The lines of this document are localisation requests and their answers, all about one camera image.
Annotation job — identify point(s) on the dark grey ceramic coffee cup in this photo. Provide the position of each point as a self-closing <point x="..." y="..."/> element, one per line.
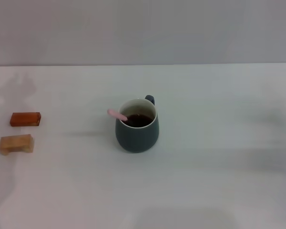
<point x="137" y="139"/>

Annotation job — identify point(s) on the light wooden spoon rest block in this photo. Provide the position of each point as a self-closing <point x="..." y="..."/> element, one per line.
<point x="16" y="143"/>

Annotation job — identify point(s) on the reddish-brown wooden block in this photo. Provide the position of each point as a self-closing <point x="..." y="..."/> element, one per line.
<point x="25" y="119"/>

